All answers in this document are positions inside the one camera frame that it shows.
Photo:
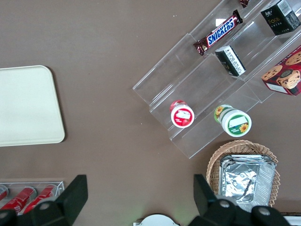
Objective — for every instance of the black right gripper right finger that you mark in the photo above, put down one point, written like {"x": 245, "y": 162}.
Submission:
{"x": 207, "y": 204}

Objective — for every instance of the green-lidded sunflower snack cup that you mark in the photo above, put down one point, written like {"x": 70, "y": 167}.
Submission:
{"x": 236, "y": 123}

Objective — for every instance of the cream rectangular serving tray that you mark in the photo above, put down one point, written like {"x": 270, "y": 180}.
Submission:
{"x": 28, "y": 106}

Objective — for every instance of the red cola bottle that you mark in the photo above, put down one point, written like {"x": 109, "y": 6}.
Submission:
{"x": 2, "y": 191}
{"x": 18, "y": 200}
{"x": 41, "y": 197}

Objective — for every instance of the red tartan cookie box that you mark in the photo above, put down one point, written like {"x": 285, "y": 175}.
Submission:
{"x": 284, "y": 75}

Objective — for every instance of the small black carton box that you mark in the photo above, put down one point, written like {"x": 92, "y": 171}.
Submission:
{"x": 279, "y": 18}
{"x": 231, "y": 61}

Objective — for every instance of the clear acrylic bottle rack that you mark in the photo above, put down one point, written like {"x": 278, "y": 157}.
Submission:
{"x": 58, "y": 184}

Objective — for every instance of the light wicker basket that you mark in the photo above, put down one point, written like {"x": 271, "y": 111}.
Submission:
{"x": 214, "y": 162}

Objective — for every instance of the clear acrylic stepped shelf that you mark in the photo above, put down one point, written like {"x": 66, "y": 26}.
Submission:
{"x": 188, "y": 77}

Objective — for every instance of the red-lidded snack cup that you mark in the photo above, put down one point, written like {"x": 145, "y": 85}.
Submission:
{"x": 182, "y": 116}

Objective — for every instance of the white plastic snack bin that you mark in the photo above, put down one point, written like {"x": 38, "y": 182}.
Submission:
{"x": 292, "y": 220}

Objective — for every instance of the aluminium foil tray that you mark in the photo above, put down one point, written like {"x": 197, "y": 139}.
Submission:
{"x": 244, "y": 181}

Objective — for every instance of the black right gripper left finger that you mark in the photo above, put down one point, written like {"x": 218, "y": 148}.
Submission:
{"x": 70, "y": 202}

